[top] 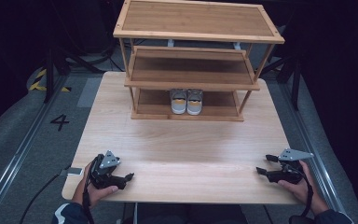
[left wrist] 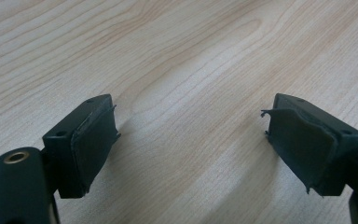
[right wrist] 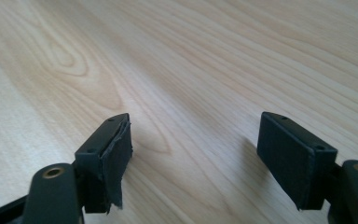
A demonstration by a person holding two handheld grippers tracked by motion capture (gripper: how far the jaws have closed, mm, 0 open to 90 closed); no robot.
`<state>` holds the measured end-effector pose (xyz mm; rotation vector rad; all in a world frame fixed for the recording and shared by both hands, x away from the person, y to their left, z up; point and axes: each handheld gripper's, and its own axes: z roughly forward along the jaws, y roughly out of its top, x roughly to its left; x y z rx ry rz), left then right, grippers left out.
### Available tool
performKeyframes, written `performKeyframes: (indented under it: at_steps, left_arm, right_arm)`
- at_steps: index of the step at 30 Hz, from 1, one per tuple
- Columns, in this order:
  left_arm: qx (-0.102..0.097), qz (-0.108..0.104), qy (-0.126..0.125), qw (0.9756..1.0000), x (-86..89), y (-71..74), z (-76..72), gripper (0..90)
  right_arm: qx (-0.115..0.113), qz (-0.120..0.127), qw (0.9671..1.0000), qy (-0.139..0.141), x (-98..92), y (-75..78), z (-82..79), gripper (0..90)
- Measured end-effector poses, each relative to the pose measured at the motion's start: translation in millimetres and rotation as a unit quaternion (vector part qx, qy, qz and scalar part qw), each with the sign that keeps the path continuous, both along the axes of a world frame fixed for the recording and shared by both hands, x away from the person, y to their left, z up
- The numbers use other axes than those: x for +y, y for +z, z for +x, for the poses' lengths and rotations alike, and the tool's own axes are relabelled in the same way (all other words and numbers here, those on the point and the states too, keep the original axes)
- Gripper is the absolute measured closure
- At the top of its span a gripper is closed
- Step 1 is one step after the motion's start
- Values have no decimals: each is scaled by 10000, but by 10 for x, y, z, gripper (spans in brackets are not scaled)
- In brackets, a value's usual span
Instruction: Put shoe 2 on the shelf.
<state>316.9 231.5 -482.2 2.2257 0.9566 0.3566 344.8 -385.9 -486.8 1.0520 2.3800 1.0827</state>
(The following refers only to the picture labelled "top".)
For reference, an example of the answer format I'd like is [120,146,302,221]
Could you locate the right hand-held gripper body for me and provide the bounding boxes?
[266,147,314,185]

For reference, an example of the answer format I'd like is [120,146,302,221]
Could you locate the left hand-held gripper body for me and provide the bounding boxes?
[88,150,128,190]

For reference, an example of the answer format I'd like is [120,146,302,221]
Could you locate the grey and white sneaker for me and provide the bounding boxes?
[169,89,188,116]
[186,89,204,117]

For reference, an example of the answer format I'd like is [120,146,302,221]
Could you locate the wooden shoe rack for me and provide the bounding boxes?
[113,0,286,122]

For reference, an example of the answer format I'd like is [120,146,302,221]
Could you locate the person's left hand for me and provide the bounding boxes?
[72,161,119,209]

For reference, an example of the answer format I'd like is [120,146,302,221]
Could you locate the person's right hand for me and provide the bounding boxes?
[277,160,329,217]

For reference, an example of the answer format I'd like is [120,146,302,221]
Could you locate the person's legs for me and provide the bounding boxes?
[122,203,273,224]

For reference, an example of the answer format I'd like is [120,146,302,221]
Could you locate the black metal stand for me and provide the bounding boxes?
[260,52,303,112]
[41,46,76,105]

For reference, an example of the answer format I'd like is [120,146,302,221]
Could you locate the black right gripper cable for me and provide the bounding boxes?
[287,164,315,224]

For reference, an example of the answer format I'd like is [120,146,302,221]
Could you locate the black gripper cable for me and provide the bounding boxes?
[82,155,102,224]
[287,164,315,224]

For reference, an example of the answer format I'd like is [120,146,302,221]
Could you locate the metal floor rail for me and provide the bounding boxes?
[0,74,71,220]
[278,78,347,214]

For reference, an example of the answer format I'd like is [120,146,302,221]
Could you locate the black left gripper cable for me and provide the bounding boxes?
[82,155,102,224]

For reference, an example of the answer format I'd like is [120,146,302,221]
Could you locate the thin black cable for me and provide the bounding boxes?
[19,169,71,224]

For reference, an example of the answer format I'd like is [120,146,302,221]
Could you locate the black floor cable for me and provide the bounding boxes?
[54,36,120,75]

